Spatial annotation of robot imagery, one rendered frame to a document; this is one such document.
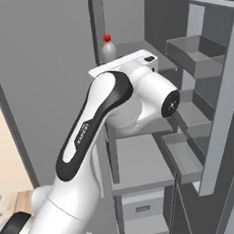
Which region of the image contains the long grey door bin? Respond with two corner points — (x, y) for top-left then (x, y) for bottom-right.
(160, 130), (207, 187)

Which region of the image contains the grey freezer door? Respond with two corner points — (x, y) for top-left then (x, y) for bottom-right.
(151, 0), (234, 200)

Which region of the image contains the large grey door bin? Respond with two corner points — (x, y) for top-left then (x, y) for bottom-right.
(164, 33), (230, 82)

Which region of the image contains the medium grey door bin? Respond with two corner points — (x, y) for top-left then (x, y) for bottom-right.
(171, 87), (217, 140)

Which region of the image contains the grey fridge cabinet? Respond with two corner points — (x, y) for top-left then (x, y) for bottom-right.
(0, 0), (234, 234)

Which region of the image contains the clear bottle with red cap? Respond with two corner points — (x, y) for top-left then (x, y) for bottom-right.
(100, 33), (119, 65)

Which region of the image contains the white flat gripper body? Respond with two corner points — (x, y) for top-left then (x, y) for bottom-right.
(86, 48), (155, 80)

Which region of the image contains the white fridge drawer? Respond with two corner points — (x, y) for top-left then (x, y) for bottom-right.
(121, 190), (168, 221)

